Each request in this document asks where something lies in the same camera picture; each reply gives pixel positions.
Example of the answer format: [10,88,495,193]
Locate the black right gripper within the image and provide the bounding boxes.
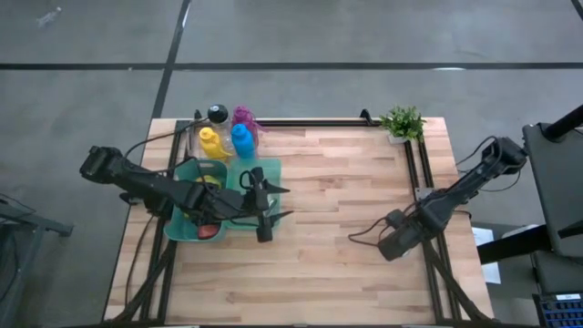
[376,206,439,262]

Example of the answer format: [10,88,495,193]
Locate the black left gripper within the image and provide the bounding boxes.
[195,166,294,244]

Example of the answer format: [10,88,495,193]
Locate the green pear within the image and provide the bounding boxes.
[196,175,223,190]

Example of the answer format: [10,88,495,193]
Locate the blue plastic water bottle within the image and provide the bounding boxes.
[230,123,256,159]

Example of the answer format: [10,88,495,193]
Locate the yellow plastic water bottle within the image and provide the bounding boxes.
[199,127,233,160]

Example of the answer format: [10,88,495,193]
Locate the pink plastic water bottle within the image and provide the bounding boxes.
[231,106,268,147]

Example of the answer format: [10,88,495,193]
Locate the clear bottle with black cap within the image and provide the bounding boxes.
[207,103,230,138]

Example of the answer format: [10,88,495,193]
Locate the translucent teal plastic tray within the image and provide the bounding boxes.
[226,158,284,231]

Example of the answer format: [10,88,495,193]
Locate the white paper sheet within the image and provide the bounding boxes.
[471,226,502,286]

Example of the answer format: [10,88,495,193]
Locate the teal plastic bin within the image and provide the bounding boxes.
[163,159,229,242]

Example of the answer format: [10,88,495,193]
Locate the small green potted plant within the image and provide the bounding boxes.
[379,105,427,145]

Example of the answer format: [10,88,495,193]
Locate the black equipment cart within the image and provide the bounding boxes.
[473,103,583,297]

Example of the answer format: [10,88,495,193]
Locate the purple lit keyboard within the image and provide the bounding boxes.
[531,292,583,328]

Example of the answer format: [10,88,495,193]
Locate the dark metal stand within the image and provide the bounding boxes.
[0,194,76,328]

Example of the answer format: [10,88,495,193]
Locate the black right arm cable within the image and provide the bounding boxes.
[347,212,398,248]

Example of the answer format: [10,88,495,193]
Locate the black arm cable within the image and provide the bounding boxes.
[347,212,398,248]
[123,116,257,192]

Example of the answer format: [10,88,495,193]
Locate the black aluminium table frame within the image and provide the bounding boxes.
[107,117,496,325]

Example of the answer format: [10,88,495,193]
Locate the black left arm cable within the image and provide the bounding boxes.
[123,116,257,192]

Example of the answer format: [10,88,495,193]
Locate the brown cable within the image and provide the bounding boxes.
[124,216,157,307]

